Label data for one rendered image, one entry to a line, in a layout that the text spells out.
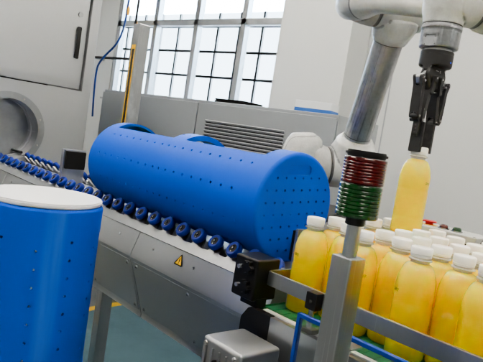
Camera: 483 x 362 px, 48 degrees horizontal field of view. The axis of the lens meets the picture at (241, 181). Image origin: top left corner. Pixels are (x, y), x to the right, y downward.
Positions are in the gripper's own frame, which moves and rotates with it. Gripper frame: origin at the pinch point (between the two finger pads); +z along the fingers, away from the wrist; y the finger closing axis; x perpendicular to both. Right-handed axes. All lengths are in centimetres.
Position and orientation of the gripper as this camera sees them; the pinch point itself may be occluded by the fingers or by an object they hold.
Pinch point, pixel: (421, 138)
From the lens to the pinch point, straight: 135.5
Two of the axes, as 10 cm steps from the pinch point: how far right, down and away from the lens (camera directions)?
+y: -7.4, -0.6, -6.8
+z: -1.5, 9.8, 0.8
